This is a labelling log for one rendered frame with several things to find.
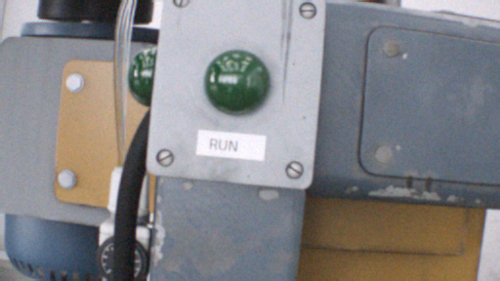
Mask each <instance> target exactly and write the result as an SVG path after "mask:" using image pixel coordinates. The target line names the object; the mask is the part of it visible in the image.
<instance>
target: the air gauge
mask: <svg viewBox="0 0 500 281"><path fill-rule="evenodd" d="M112 243H113V236H112V235H111V236H110V237H108V238H107V239H106V240H105V241H104V242H103V243H102V245H100V247H99V249H98V251H97V254H96V258H97V266H98V269H99V271H100V273H101V276H102V277H104V278H105V279H106V280H107V281H112V267H113V265H112V254H113V246H112ZM147 265H148V256H147V252H146V249H145V247H144V246H143V244H142V243H141V242H140V241H139V240H137V239H136V257H135V269H136V270H135V281H140V280H141V279H142V278H143V277H144V274H145V273H146V271H147Z"/></svg>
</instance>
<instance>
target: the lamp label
mask: <svg viewBox="0 0 500 281"><path fill-rule="evenodd" d="M266 141H267V137H265V136H254V135H245V134H236V133H226V132H216V131H206V130H198V138H197V148H196V154H200V155H210V156H219V157H229V158H239V159H248V160H258V161H265V152H266Z"/></svg>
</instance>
